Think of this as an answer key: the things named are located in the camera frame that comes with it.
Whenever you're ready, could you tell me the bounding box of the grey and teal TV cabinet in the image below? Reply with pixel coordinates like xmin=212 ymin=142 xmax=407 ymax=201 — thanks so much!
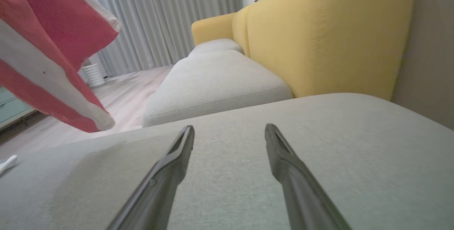
xmin=0 ymin=86 xmax=36 ymax=129

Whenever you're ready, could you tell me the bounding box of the grey pleated curtain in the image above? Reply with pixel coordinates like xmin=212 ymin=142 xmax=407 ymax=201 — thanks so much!
xmin=76 ymin=0 xmax=243 ymax=78

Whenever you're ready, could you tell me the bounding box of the medium grey sofa seat cushion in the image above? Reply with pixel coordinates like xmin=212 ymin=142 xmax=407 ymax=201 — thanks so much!
xmin=142 ymin=50 xmax=294 ymax=128

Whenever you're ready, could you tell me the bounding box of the large grey sofa seat cushion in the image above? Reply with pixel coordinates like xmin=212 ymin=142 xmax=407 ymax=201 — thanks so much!
xmin=0 ymin=93 xmax=454 ymax=230

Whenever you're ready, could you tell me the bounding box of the white ribbed plant pot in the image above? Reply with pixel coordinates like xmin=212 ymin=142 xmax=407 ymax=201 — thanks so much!
xmin=82 ymin=62 xmax=106 ymax=88

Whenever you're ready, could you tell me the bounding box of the small grey sofa seat cushion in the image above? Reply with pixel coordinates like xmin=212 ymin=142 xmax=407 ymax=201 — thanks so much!
xmin=187 ymin=38 xmax=244 ymax=58

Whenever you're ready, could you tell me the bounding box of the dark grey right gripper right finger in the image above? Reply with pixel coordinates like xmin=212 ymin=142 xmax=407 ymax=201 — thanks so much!
xmin=264 ymin=124 xmax=351 ymax=230

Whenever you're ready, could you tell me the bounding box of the yellow sofa backrest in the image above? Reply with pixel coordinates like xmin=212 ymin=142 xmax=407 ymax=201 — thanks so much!
xmin=192 ymin=0 xmax=414 ymax=101

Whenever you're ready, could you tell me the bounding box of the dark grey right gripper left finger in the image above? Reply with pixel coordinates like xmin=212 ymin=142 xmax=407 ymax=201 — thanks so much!
xmin=106 ymin=125 xmax=195 ymax=230

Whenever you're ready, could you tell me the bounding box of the red garment with white stripe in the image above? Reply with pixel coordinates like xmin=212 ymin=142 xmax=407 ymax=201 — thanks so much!
xmin=0 ymin=0 xmax=123 ymax=133

